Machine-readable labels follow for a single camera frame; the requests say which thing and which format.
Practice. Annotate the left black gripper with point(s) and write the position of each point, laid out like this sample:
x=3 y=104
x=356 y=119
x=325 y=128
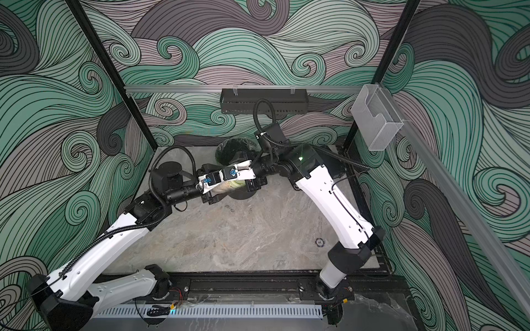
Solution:
x=204 y=167

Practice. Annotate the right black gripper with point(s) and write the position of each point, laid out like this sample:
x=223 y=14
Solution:
x=257 y=184

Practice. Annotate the glass oatmeal jar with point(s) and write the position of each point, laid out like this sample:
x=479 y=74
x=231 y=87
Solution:
x=223 y=187

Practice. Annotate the light green jar lid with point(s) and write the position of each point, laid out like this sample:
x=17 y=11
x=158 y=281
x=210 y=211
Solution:
x=238 y=187

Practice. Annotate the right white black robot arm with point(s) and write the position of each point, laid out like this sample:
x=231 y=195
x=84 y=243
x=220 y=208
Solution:
x=357 y=237

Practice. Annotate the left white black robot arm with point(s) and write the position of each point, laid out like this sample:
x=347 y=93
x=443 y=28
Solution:
x=69 y=297

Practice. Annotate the clear plastic bin liner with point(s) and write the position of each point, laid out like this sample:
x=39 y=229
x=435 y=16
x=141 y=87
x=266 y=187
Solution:
x=235 y=150

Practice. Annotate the black trash bin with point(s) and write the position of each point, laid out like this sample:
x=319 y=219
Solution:
x=234 y=151

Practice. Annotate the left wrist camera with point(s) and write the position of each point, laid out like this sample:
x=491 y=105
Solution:
x=208 y=181

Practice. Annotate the black wall shelf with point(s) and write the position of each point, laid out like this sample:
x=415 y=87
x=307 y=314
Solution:
x=264 y=100

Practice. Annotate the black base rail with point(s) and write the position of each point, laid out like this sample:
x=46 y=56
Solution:
x=301 y=284

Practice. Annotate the clear acrylic wall holder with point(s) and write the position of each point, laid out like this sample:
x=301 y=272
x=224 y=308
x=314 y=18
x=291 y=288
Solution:
x=376 y=115

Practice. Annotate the white slotted cable duct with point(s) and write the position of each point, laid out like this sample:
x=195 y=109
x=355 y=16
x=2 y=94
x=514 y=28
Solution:
x=216 y=311

